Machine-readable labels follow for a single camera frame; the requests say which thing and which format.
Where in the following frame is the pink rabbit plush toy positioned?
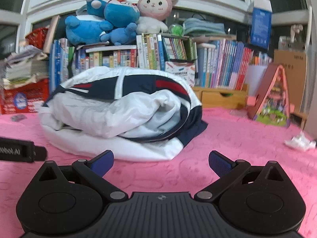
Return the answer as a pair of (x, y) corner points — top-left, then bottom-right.
(136, 0), (179, 34)

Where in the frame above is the white navy red jacket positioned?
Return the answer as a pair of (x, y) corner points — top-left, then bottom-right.
(38, 66), (208, 161)

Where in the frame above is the cardboard box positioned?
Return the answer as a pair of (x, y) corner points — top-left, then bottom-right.
(274, 49), (307, 114)

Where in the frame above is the row of colourful books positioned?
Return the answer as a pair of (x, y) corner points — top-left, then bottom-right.
(49, 33), (273, 92)

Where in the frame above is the red plastic basket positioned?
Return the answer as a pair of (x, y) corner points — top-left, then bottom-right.
(25, 28), (50, 47)

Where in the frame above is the folded teal towel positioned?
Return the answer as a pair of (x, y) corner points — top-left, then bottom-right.
(183, 18), (227, 36)

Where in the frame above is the red plastic crate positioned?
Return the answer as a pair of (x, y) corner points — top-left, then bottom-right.
(0, 78), (50, 114)

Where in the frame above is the pink toy house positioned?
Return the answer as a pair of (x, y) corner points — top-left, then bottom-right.
(245, 64), (295, 128)

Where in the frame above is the white printed box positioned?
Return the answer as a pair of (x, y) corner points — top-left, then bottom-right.
(165, 61), (196, 86)

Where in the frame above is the wooden drawer organizer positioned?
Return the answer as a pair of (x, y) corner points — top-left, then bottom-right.
(192, 84), (249, 109)

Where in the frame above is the white paper sheet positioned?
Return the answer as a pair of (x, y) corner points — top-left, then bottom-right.
(248, 64), (269, 97)

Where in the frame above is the blue box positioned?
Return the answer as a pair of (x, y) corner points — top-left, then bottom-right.
(250, 0), (273, 50)

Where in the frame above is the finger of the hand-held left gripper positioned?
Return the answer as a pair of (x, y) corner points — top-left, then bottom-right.
(34, 147), (47, 162)

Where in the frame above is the brown board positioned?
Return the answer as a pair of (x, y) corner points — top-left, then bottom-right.
(43, 15), (61, 54)

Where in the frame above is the stack of papers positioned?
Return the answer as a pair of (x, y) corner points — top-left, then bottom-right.
(2, 40), (50, 90)

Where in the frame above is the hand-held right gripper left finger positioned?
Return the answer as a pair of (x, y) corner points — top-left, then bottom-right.
(35, 150), (125, 202)

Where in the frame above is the blue cat plush toy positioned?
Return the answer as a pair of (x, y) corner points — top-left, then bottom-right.
(84, 0), (140, 45)

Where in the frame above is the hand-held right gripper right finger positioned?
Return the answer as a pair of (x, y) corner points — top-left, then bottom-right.
(197, 150), (288, 202)

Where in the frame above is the crumpled white tissue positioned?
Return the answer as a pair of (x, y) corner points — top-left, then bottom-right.
(284, 131), (317, 152)

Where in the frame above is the green ball toy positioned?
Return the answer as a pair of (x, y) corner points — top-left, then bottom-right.
(168, 23), (185, 36)

